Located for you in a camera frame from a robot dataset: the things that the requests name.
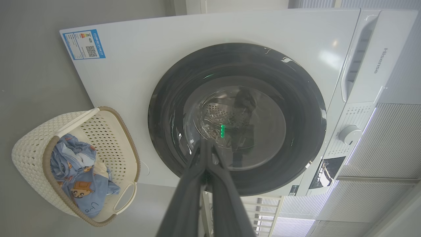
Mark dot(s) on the blue and cream cartoon garment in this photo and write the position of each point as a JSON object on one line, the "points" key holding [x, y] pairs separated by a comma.
{"points": [[87, 194]]}

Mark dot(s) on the white detergent drawer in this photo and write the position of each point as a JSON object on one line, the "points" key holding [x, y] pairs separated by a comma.
{"points": [[384, 59]]}

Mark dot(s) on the blue cartoon print garment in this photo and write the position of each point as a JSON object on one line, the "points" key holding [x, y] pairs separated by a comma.
{"points": [[70, 158]]}

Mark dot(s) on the white washing machine dial knob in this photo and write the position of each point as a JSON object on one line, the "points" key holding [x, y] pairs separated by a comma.
{"points": [[350, 135]]}

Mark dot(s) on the white front-load washing machine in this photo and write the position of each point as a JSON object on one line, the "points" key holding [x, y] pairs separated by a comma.
{"points": [[138, 82]]}

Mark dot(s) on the dark round glass washer door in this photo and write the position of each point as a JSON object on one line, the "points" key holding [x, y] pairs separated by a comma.
{"points": [[279, 82]]}

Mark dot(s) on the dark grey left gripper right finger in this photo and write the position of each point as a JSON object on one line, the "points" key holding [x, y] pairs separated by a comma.
{"points": [[227, 210]]}

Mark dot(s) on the black washing machine display panel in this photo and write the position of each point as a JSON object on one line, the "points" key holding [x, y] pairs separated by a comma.
{"points": [[329, 171]]}

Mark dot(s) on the cream perforated laundry basket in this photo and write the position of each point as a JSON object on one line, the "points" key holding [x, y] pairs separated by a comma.
{"points": [[111, 138]]}

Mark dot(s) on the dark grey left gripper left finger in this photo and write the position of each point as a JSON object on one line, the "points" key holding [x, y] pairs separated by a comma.
{"points": [[184, 204]]}

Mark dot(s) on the blue energy label sticker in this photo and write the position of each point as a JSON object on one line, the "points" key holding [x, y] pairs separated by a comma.
{"points": [[84, 44]]}

